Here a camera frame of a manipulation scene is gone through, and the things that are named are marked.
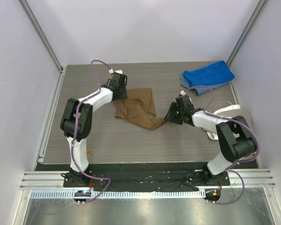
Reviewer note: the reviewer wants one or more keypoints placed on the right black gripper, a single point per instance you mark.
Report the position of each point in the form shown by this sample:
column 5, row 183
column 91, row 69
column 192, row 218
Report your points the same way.
column 170, row 115

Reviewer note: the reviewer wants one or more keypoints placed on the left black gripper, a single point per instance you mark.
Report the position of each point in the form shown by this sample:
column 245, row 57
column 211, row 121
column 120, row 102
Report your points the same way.
column 123, row 95

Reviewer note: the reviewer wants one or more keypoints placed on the brown cloth napkin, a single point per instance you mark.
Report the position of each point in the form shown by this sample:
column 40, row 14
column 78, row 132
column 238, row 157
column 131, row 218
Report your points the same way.
column 139, row 109

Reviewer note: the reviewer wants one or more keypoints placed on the gold spoon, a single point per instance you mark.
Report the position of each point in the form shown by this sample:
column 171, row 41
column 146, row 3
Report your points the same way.
column 88, row 151

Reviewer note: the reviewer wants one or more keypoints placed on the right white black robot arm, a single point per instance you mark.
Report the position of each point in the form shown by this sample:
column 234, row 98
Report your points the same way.
column 235, row 138

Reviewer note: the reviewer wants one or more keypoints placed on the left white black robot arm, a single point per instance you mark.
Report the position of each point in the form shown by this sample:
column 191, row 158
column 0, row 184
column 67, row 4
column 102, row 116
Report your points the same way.
column 76, row 123

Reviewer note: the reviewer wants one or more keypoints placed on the blue white checkered cloth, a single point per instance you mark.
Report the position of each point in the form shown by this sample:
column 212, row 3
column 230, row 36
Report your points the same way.
column 199, row 90

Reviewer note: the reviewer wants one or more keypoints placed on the grey white cap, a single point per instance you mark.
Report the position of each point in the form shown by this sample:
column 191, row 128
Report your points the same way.
column 227, row 109

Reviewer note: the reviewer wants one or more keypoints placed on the blue folded cloth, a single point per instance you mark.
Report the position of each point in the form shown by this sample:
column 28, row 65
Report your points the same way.
column 212, row 74

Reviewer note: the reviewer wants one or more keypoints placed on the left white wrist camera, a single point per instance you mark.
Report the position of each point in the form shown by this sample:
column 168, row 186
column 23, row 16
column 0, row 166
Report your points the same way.
column 111, row 71

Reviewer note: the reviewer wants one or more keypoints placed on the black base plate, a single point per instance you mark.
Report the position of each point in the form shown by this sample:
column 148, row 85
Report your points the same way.
column 139, row 177

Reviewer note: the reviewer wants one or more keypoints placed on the slotted white cable duct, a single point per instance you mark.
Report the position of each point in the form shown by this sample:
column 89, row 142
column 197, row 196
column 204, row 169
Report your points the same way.
column 80, row 194

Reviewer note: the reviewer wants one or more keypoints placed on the left aluminium frame post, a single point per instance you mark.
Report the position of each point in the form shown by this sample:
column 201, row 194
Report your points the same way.
column 35, row 24

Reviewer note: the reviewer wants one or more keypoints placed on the aluminium frame post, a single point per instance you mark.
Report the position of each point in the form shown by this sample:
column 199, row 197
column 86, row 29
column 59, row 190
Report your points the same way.
column 261, row 4
column 35, row 24

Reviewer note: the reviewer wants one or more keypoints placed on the front aluminium rail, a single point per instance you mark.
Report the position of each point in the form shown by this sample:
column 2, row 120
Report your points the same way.
column 253, row 178

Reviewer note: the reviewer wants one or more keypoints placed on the right aluminium frame post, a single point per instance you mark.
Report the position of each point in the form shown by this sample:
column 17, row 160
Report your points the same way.
column 261, row 4

